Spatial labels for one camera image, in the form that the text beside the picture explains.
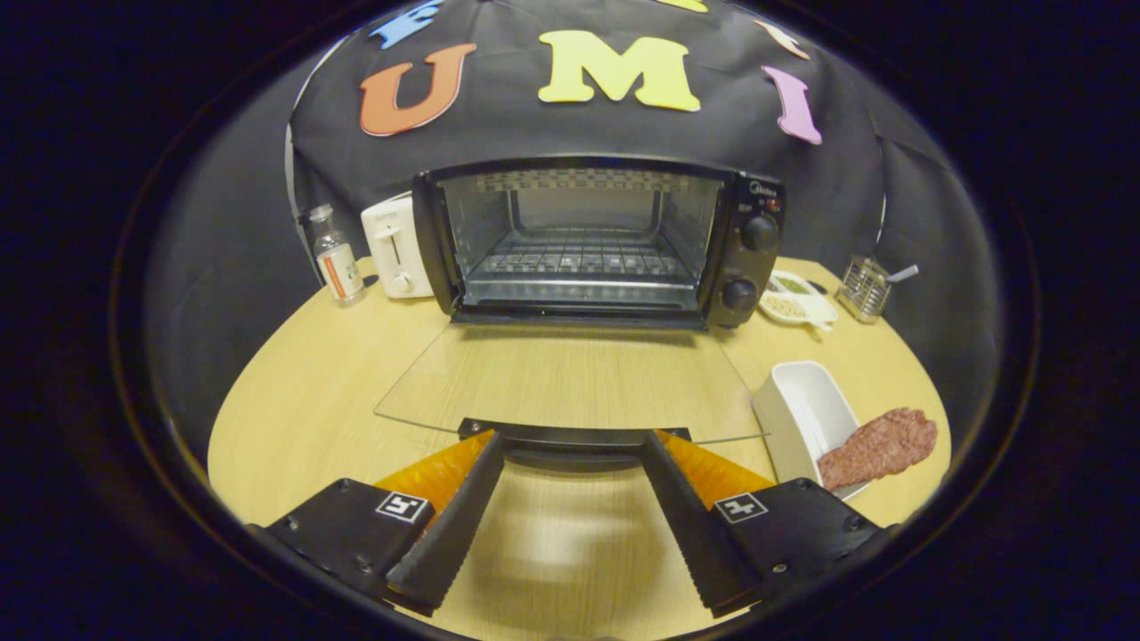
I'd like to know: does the white divided dish with beans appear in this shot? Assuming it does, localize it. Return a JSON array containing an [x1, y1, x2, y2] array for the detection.
[[759, 270, 840, 332]]

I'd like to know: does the small clear glass bottle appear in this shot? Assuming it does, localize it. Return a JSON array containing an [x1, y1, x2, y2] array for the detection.
[[307, 203, 368, 308]]

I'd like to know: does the white toaster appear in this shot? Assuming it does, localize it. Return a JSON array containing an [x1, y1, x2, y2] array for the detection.
[[361, 194, 436, 300]]

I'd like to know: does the black toaster oven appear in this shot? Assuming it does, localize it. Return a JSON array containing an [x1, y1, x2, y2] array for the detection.
[[374, 156, 787, 473]]

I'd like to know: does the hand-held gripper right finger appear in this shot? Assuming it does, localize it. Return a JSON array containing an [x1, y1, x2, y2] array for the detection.
[[641, 430, 896, 620]]

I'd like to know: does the brown meat slice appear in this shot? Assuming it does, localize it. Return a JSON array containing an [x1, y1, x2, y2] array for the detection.
[[817, 408, 939, 492]]

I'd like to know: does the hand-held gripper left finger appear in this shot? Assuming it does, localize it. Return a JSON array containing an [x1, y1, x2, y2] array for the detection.
[[248, 430, 507, 617]]

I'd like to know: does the white rectangular dish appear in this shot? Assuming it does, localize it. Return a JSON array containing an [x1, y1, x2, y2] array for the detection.
[[753, 361, 872, 501]]

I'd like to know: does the wire mesh basket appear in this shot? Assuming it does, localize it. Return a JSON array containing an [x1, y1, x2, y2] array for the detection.
[[837, 256, 892, 323]]

